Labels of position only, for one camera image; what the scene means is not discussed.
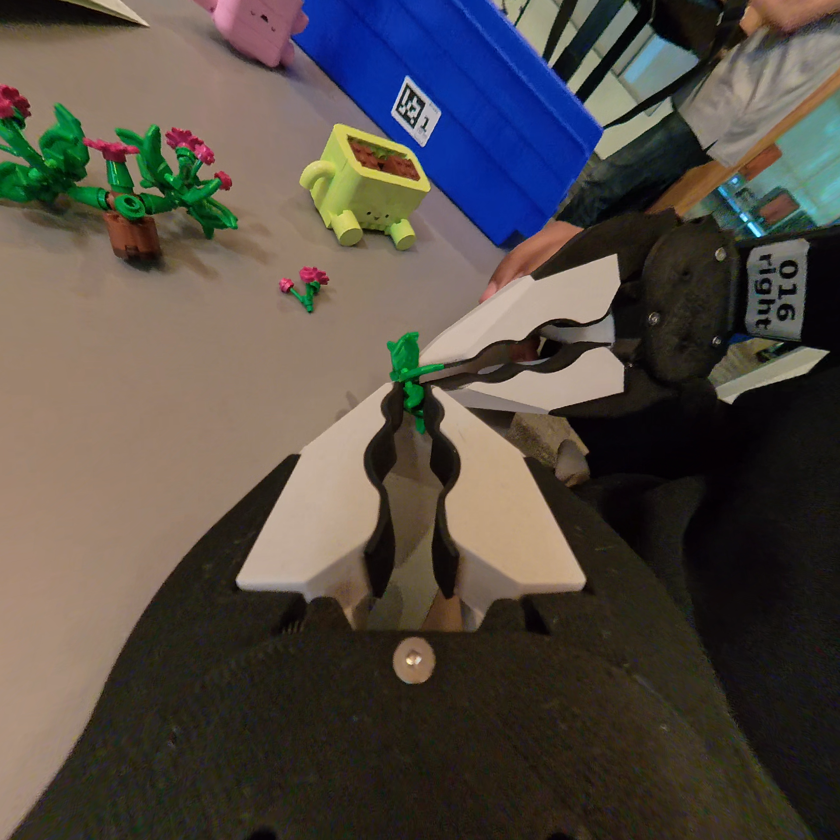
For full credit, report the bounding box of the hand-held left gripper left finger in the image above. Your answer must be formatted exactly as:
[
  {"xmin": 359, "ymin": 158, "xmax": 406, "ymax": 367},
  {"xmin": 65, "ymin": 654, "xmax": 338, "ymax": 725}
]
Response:
[{"xmin": 236, "ymin": 382, "xmax": 400, "ymax": 632}]

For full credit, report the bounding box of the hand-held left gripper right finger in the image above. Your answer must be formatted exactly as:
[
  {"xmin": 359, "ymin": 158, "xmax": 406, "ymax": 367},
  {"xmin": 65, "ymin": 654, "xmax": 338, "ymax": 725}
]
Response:
[{"xmin": 425, "ymin": 386, "xmax": 587, "ymax": 634}]

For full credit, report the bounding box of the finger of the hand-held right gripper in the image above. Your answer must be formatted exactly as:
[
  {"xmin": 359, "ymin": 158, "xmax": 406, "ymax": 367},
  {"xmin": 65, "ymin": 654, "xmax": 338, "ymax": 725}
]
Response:
[
  {"xmin": 419, "ymin": 343, "xmax": 626, "ymax": 416},
  {"xmin": 419, "ymin": 253, "xmax": 622, "ymax": 383}
]

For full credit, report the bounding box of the green toy leaf stem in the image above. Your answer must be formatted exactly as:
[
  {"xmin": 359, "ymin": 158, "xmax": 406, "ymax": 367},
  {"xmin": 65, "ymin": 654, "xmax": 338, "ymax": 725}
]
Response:
[{"xmin": 386, "ymin": 331, "xmax": 447, "ymax": 435}]

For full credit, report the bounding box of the pink toy flower sprig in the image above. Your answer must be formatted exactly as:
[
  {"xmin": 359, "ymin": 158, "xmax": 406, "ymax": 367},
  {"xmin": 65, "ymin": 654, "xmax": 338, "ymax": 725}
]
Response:
[{"xmin": 278, "ymin": 266, "xmax": 330, "ymax": 314}]

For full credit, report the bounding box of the person's right hand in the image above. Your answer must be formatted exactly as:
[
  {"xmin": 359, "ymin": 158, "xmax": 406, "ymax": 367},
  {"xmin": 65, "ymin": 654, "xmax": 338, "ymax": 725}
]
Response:
[{"xmin": 479, "ymin": 221, "xmax": 584, "ymax": 304}]

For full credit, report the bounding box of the blue plastic bin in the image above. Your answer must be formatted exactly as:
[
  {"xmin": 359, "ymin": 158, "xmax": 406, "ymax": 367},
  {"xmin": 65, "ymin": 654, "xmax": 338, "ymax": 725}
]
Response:
[{"xmin": 290, "ymin": 0, "xmax": 603, "ymax": 249}]

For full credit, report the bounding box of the lime toy brick pot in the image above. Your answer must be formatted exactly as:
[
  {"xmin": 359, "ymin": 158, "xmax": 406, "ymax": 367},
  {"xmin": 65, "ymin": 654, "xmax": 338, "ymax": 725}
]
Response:
[{"xmin": 299, "ymin": 122, "xmax": 432, "ymax": 252}]

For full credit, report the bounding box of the pink toy pot with plant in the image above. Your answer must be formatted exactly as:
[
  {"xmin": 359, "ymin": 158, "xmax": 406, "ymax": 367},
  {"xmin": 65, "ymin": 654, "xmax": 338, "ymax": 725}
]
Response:
[{"xmin": 192, "ymin": 0, "xmax": 309, "ymax": 68}]

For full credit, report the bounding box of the green plant with pink flowers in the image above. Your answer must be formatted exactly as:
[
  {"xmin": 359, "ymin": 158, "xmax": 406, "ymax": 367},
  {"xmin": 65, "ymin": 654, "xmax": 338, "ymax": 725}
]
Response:
[{"xmin": 0, "ymin": 84, "xmax": 239, "ymax": 260}]

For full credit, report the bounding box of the open instruction booklet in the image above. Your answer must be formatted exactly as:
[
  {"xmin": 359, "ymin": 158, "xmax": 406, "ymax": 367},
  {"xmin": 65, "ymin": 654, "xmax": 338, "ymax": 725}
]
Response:
[{"xmin": 62, "ymin": 0, "xmax": 151, "ymax": 27}]

